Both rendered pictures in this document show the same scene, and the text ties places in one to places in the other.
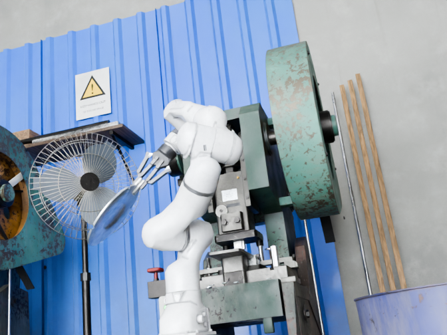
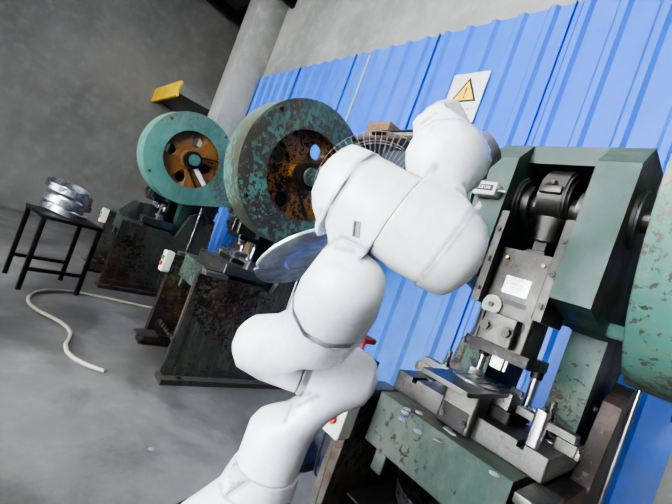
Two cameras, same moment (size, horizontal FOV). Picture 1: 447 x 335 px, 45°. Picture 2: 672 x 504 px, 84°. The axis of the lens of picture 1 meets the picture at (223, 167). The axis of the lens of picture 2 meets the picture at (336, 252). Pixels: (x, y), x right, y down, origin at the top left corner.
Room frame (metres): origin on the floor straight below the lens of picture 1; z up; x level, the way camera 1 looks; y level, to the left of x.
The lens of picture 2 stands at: (1.23, -0.17, 0.97)
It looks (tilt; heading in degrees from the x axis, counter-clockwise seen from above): 0 degrees down; 34
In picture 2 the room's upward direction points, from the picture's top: 20 degrees clockwise
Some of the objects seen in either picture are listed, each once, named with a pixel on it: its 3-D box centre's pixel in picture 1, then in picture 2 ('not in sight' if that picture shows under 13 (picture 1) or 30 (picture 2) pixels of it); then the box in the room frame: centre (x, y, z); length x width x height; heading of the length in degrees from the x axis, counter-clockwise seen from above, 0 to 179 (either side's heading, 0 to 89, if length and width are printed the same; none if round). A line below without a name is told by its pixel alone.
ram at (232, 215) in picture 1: (232, 203); (518, 298); (2.44, -0.02, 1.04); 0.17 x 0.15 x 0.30; 166
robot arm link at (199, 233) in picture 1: (189, 254); (312, 404); (1.80, 0.15, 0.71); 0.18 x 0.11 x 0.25; 126
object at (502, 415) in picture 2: (243, 272); (487, 401); (2.48, -0.04, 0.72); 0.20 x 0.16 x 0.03; 76
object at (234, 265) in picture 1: (233, 268); (459, 402); (2.31, 0.01, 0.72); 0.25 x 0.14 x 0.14; 166
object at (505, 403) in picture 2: (241, 263); (490, 389); (2.47, -0.03, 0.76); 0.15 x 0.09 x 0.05; 76
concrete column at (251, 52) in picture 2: not in sight; (222, 129); (4.63, 4.74, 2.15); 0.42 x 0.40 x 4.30; 166
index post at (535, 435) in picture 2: (275, 255); (538, 427); (2.31, -0.17, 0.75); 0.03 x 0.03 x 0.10; 76
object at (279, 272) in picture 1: (244, 282); (481, 415); (2.48, -0.03, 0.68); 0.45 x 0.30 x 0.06; 76
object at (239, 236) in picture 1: (239, 241); (504, 356); (2.48, -0.04, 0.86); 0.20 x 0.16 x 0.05; 76
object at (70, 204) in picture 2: not in sight; (57, 233); (2.48, 3.08, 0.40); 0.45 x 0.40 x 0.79; 88
